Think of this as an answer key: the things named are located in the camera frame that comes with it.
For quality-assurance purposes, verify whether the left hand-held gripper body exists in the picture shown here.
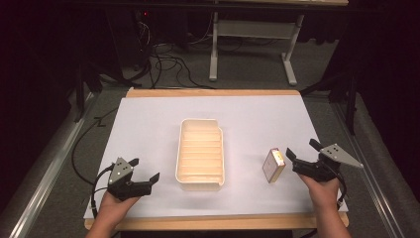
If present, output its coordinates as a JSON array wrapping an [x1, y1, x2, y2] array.
[[107, 157, 153, 202]]

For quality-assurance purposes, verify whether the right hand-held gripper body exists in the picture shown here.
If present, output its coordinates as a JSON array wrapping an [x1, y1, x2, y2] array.
[[291, 143, 365, 183]]

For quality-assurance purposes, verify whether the small white and yellow box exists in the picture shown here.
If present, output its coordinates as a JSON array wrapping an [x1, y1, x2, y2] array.
[[262, 147, 287, 184]]

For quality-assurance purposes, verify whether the cream plastic tray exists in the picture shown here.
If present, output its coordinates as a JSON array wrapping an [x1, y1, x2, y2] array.
[[174, 118, 226, 192]]

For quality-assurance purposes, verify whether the person's left hand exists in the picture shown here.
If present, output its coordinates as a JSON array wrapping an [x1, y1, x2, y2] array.
[[98, 191, 142, 223]]

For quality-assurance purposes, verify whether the person's right hand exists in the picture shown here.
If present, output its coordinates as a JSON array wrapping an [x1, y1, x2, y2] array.
[[298, 174, 342, 213]]

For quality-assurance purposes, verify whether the white table sheet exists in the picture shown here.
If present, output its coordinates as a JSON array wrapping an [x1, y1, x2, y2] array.
[[83, 95, 349, 220]]

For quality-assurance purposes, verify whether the dark metal stand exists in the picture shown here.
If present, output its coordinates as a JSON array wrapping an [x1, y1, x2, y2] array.
[[72, 60, 104, 123], [299, 70, 361, 136]]

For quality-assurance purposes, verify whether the black computer tower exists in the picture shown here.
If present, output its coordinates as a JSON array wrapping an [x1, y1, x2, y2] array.
[[107, 8, 154, 71]]

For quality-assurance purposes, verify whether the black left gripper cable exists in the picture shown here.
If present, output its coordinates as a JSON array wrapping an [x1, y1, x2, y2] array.
[[90, 165, 115, 220]]

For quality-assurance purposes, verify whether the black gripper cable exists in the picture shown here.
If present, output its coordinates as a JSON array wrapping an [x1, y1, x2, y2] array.
[[333, 167, 348, 209], [90, 165, 115, 220]]

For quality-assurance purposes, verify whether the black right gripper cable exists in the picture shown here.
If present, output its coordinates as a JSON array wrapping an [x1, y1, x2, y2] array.
[[333, 167, 348, 209]]

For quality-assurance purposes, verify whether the long black floor cable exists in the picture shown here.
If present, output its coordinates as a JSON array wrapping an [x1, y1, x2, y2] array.
[[71, 107, 119, 186]]

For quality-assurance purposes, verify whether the aluminium floor rail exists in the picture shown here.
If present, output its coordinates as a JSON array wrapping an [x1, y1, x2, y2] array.
[[332, 102, 403, 238], [8, 92, 97, 238]]

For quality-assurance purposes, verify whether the tangle of black floor cables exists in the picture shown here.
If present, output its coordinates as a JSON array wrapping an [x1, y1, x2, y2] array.
[[135, 19, 216, 90]]

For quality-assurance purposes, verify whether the white metal desk frame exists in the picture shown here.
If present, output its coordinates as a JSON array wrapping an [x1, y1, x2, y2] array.
[[208, 0, 350, 87]]

